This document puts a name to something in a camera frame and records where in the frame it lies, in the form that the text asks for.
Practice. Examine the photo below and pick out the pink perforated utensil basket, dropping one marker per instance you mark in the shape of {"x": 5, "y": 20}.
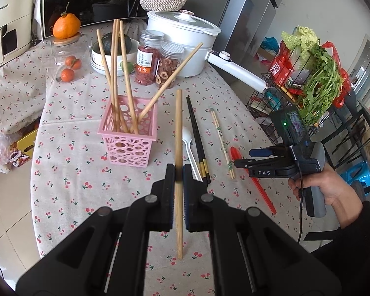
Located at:
{"x": 126, "y": 154}

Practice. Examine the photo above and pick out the dark green squash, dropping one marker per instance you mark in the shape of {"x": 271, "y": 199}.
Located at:
{"x": 126, "y": 44}

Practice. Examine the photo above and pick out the jar of red dried berries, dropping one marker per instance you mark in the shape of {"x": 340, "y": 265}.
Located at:
{"x": 146, "y": 67}

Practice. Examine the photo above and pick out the red plastic bag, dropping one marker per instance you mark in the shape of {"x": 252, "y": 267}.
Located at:
{"x": 346, "y": 78}

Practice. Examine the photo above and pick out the clear plastic bag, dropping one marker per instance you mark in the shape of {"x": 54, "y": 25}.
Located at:
{"x": 0, "y": 148}

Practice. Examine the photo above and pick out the glass pot lid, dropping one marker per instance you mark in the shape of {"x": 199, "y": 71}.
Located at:
{"x": 172, "y": 20}

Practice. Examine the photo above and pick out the black microwave oven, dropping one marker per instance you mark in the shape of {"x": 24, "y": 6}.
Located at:
{"x": 95, "y": 0}

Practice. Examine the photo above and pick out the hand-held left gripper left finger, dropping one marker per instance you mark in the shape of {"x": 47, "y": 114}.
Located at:
{"x": 172, "y": 197}

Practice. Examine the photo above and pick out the cream air fryer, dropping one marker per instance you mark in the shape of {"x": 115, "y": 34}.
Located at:
{"x": 15, "y": 12}

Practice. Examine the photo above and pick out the blue plastic stool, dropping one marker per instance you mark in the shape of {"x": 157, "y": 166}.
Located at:
{"x": 357, "y": 172}

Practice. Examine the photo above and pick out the black metal chair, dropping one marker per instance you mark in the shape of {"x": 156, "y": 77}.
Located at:
{"x": 356, "y": 108}

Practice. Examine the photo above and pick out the white electric cooking pot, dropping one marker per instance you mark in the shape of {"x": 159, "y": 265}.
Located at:
{"x": 197, "y": 58}

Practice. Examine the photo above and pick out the blue printed shopping bag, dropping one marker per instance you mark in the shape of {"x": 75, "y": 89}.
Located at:
{"x": 269, "y": 43}

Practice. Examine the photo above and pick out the grey refrigerator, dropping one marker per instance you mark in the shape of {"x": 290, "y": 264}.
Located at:
{"x": 249, "y": 21}

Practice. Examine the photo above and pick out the bunch of green coriander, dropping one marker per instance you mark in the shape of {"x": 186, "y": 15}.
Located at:
{"x": 320, "y": 86}

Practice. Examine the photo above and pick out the cherry print tablecloth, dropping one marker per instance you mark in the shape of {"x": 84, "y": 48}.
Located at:
{"x": 80, "y": 191}

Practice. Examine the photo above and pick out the jar of dried fruit slices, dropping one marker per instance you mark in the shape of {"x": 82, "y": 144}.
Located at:
{"x": 166, "y": 71}

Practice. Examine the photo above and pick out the green lime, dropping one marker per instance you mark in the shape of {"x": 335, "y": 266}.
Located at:
{"x": 122, "y": 67}

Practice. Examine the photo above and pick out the red snack packet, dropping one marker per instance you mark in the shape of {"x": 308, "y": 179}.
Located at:
{"x": 280, "y": 67}

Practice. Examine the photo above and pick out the red plastic spoon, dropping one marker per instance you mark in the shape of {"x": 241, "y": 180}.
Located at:
{"x": 262, "y": 191}

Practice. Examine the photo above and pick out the person's right hand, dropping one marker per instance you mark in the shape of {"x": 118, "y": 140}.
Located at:
{"x": 339, "y": 188}

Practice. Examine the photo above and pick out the glass jar wooden lid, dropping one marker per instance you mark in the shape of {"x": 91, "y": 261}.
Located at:
{"x": 57, "y": 55}

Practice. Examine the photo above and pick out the person's right forearm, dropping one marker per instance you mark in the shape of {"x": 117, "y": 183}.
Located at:
{"x": 357, "y": 240}

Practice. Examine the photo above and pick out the large orange with stem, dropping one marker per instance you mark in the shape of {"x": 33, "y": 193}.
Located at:
{"x": 66, "y": 27}

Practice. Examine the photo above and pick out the wooden chopstick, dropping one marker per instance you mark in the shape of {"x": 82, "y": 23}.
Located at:
{"x": 178, "y": 129}
{"x": 178, "y": 71}
{"x": 112, "y": 74}
{"x": 104, "y": 64}

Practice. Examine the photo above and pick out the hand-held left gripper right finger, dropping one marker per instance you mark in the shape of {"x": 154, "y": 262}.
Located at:
{"x": 186, "y": 197}

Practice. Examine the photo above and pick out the napa cabbage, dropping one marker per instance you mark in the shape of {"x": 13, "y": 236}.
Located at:
{"x": 299, "y": 41}

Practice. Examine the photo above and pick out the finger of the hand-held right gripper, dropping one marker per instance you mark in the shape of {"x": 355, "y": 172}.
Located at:
{"x": 257, "y": 153}
{"x": 242, "y": 163}

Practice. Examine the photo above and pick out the black chopstick gold band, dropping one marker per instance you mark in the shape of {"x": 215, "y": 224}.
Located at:
{"x": 194, "y": 129}
{"x": 198, "y": 129}

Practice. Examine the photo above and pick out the white plastic spoon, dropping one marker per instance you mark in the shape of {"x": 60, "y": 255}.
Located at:
{"x": 188, "y": 138}

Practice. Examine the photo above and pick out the yellow cardboard box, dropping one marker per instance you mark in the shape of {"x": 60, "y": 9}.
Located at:
{"x": 24, "y": 141}

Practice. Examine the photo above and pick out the small floral print cloth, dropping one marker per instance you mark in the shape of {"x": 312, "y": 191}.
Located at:
{"x": 12, "y": 98}

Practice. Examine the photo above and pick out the disposable chopsticks pair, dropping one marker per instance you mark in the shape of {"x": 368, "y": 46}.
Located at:
{"x": 222, "y": 141}

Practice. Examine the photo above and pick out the white bowl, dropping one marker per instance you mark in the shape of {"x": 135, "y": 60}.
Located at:
{"x": 95, "y": 61}

